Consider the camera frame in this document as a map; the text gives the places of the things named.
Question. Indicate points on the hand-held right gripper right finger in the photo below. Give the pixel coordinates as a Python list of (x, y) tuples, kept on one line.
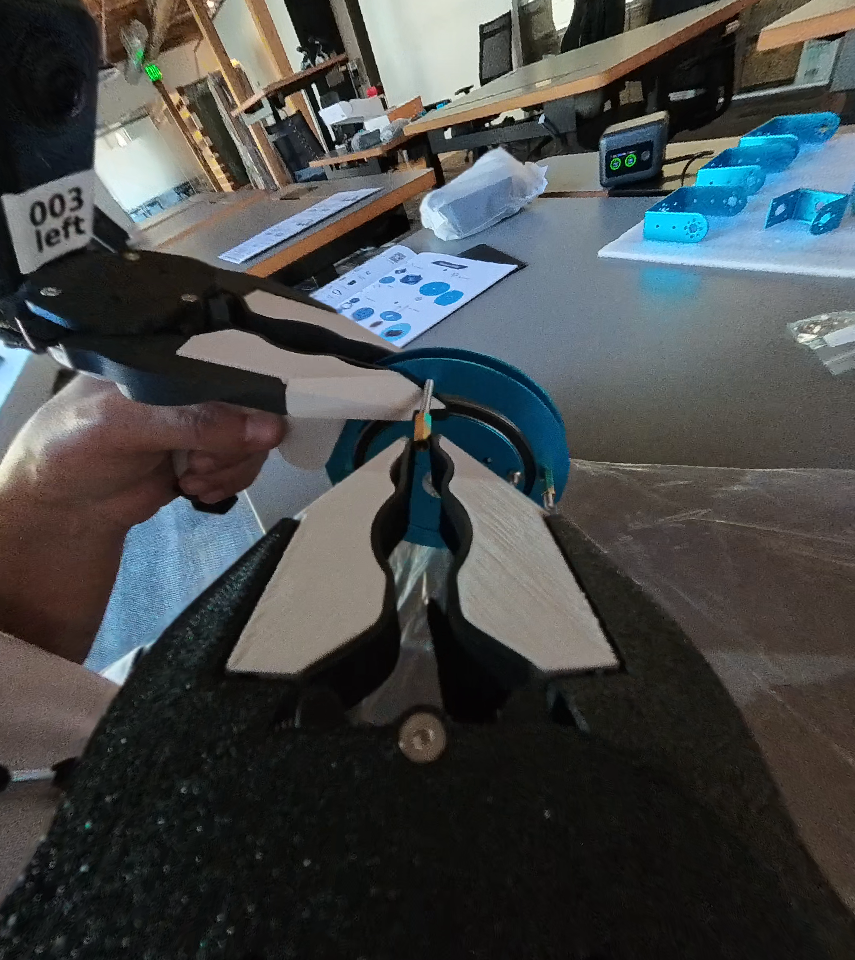
[(532, 592)]

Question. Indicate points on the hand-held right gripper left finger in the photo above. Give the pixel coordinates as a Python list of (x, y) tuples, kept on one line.
[(315, 600)]

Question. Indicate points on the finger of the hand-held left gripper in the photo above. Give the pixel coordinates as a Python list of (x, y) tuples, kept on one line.
[(345, 394), (285, 315)]

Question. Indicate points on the brass hex standoff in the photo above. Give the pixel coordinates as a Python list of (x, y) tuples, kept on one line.
[(422, 427)]

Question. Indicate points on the blue metal turntable disc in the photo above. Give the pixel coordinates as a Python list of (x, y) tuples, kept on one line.
[(502, 405)]

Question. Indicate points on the wood-edged neighbour desk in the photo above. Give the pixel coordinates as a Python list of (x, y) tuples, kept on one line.
[(195, 221)]

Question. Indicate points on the grey desk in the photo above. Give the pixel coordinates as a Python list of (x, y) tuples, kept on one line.
[(660, 360)]

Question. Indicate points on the long wood-edged desk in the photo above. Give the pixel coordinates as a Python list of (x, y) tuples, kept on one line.
[(547, 82)]

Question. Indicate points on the person's left hand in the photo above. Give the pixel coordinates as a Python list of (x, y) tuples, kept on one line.
[(157, 442)]

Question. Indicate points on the white paper sheet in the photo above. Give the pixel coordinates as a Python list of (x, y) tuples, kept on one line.
[(300, 221)]

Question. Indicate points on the printed instruction sheet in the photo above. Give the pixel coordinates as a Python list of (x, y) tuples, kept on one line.
[(427, 292)]

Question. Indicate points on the large clear plastic bag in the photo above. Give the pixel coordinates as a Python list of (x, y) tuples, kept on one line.
[(735, 600)]

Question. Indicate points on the black clipboard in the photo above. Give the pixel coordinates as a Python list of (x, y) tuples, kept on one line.
[(510, 260)]

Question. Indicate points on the white plastic wrapped box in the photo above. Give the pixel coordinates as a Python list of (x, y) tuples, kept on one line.
[(484, 199)]

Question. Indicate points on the green exit sign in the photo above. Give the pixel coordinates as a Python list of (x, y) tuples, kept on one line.
[(151, 67)]

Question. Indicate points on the black background office chair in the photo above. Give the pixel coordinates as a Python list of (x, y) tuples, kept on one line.
[(496, 49)]

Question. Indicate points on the black device with green display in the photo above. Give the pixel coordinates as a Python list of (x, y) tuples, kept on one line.
[(634, 157)]

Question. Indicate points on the white foam tray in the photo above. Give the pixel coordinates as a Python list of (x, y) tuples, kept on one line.
[(735, 251)]

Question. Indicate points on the small clear hardware bag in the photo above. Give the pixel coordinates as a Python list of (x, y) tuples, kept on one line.
[(847, 337)]

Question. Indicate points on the blue metal L bracket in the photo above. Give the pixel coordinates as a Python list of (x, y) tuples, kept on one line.
[(791, 210)]

